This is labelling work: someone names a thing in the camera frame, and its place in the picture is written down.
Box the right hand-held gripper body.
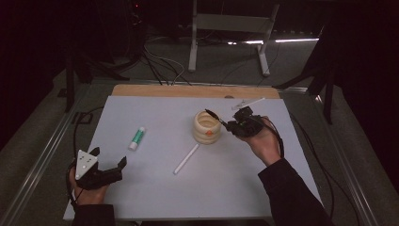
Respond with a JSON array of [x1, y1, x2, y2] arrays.
[[231, 97, 266, 138]]

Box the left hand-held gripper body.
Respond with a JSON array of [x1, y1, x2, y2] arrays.
[[74, 149, 123, 191]]

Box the black pen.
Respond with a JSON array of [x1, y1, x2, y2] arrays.
[[204, 108, 229, 127]]

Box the cream ribbed pen holder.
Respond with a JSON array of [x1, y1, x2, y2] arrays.
[[192, 109, 222, 145]]

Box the green glue stick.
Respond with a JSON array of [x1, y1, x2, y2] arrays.
[[127, 126, 147, 152]]

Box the white pen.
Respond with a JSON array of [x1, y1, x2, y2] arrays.
[[173, 143, 200, 175]]

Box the person's right hand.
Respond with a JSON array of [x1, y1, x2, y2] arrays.
[[244, 116, 282, 168]]

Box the person's left hand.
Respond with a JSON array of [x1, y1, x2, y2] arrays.
[[69, 166, 109, 206]]

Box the black tripod stand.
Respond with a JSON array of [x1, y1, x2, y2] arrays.
[[272, 31, 335, 125], [64, 46, 130, 113]]

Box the pale grey table mat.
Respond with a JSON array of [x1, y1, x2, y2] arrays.
[[62, 95, 323, 221]]

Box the white metal stand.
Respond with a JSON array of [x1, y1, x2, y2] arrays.
[[187, 0, 280, 77]]

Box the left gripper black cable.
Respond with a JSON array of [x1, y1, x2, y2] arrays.
[[65, 106, 104, 211]]

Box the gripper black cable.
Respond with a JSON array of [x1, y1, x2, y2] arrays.
[[65, 106, 104, 211], [250, 112, 361, 226]]

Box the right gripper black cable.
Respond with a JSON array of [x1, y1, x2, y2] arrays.
[[250, 112, 361, 226]]

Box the aluminium floor rail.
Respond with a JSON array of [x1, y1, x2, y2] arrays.
[[0, 84, 92, 226], [313, 93, 381, 226]]

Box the white floor cable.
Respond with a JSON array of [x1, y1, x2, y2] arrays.
[[144, 36, 186, 86]]

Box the black floor cable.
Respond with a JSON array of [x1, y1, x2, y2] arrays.
[[141, 51, 192, 87]]

